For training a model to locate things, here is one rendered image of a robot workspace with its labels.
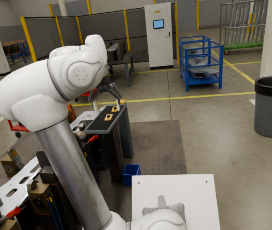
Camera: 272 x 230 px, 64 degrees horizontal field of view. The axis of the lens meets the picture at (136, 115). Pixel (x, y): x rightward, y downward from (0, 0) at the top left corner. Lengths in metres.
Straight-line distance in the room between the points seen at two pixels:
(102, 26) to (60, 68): 7.97
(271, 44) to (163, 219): 3.78
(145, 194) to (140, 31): 7.59
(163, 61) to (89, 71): 7.08
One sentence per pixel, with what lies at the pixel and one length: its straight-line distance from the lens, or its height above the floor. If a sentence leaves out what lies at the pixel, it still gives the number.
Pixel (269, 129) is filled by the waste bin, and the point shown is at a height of 0.12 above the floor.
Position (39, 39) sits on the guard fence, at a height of 1.47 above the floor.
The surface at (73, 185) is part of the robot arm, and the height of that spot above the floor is 1.25.
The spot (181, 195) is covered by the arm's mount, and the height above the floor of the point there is 0.96.
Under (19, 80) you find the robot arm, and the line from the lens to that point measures 0.66.
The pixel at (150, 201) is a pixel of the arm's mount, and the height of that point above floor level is 0.94.
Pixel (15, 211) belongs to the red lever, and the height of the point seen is 1.14.
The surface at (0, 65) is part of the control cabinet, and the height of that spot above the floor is 0.49.
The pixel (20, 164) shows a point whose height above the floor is 1.00.
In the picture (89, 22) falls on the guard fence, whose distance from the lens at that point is 8.69.
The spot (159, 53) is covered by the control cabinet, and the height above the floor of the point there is 0.52.
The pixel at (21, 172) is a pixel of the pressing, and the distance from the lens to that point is 1.36.
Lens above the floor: 1.68
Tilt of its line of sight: 24 degrees down
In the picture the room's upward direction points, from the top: 7 degrees counter-clockwise
